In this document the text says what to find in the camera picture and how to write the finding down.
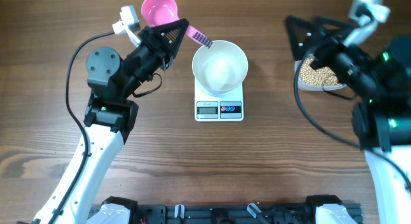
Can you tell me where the left black camera cable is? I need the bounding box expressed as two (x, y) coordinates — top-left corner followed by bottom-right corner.
(47, 31), (116, 224)

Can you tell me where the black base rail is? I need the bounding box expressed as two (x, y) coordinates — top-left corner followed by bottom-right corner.
(137, 203), (315, 224)

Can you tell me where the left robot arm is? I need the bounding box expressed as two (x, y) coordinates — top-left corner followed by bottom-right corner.
(33, 19), (189, 223)

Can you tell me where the pink plastic measuring scoop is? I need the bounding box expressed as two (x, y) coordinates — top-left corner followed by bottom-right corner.
(141, 0), (213, 48)

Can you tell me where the black camera cable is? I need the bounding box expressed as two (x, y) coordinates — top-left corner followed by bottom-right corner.
(47, 31), (116, 224)
(293, 47), (411, 193)

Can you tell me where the clear plastic container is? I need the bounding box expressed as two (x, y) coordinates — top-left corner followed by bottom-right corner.
(294, 55), (346, 91)

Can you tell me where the pile of yellow soybeans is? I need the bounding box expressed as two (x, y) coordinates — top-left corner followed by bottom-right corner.
(299, 58), (340, 86)

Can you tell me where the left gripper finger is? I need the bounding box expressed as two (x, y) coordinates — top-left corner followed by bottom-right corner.
(161, 24), (188, 65)
(149, 19), (189, 41)

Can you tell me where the white digital kitchen scale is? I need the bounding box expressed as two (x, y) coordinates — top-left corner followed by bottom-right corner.
(194, 79), (244, 122)

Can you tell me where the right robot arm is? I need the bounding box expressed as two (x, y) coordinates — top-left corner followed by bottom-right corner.
(284, 15), (410, 223)

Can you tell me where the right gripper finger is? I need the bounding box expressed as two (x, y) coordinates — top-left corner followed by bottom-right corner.
(313, 16), (357, 38)
(284, 15), (324, 61)

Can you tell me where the white round bowl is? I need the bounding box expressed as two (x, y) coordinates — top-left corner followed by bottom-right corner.
(191, 40), (249, 95)

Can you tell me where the right black camera cable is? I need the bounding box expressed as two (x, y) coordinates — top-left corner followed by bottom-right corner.
(293, 47), (411, 193)

